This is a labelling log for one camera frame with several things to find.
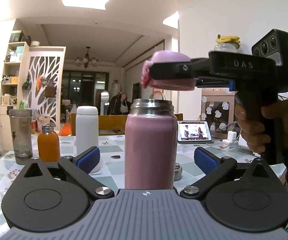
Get white tree pattern screen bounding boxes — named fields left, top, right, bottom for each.
left=17, top=46, right=66, bottom=131

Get white thermos bottle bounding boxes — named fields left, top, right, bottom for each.
left=76, top=106, right=99, bottom=154

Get orange juice glass bottle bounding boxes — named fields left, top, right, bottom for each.
left=37, top=125, right=60, bottom=162

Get yellow bananas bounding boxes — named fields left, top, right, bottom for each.
left=216, top=34, right=240, bottom=44

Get black camera box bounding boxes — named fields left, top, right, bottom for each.
left=252, top=29, right=288, bottom=66

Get chandelier ceiling lamp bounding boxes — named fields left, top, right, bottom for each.
left=75, top=46, right=99, bottom=69

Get tablet with video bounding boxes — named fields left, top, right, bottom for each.
left=177, top=121, right=212, bottom=144

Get pink thermos bottle cap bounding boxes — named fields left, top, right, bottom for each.
left=141, top=50, right=196, bottom=91

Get person's right hand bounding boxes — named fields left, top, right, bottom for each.
left=235, top=100, right=288, bottom=154

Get pink thermos bottle body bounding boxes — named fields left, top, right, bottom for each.
left=124, top=99, right=177, bottom=190

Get white charger plug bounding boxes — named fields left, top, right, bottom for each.
left=222, top=131, right=237, bottom=147

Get cream shelf cabinet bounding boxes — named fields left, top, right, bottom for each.
left=0, top=30, right=29, bottom=152

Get grey transparent tumbler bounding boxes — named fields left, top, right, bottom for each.
left=9, top=109, right=32, bottom=165

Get wooden chair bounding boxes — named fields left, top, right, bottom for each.
left=70, top=113, right=185, bottom=137

